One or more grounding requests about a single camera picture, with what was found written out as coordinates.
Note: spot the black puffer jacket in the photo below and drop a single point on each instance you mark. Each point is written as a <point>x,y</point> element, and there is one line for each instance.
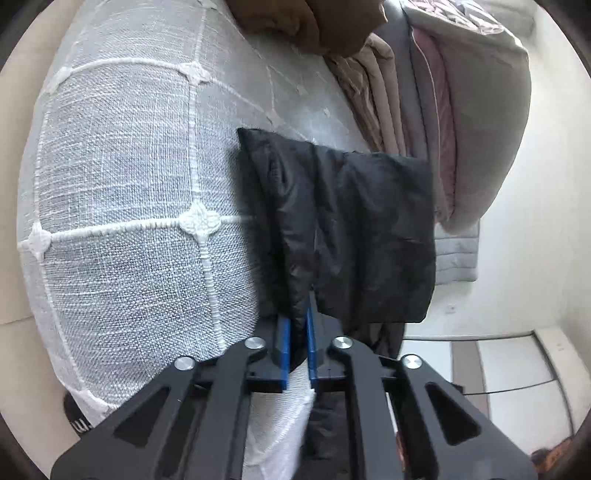
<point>369,221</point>

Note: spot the white and grey wardrobe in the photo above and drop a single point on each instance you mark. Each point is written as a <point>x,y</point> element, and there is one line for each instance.
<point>498,364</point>

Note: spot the grey folded blanket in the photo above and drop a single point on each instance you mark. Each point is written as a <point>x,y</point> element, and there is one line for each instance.
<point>412,92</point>

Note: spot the pink patterned quilt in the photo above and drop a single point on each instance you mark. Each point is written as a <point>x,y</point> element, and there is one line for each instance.
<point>457,14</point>

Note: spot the white checkered bedspread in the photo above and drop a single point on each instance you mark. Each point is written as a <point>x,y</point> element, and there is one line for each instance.
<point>129,184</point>

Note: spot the beige folded blanket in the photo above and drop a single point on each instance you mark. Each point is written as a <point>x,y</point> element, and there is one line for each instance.
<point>369,92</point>

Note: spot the grey quilted mat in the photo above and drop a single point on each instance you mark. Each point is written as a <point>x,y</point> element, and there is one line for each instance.
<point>455,254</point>

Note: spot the large white cushion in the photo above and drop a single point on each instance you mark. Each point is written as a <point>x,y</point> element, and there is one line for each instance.
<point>489,115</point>

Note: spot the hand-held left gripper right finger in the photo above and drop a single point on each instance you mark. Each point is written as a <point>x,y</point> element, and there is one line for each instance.
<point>312,344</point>

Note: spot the black slipper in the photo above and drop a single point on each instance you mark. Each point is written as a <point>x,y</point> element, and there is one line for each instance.
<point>76,415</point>

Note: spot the pink folded blanket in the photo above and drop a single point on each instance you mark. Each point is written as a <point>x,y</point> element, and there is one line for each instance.
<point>441,115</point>

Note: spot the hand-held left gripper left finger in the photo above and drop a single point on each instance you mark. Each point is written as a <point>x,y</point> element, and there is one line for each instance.
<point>286,350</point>

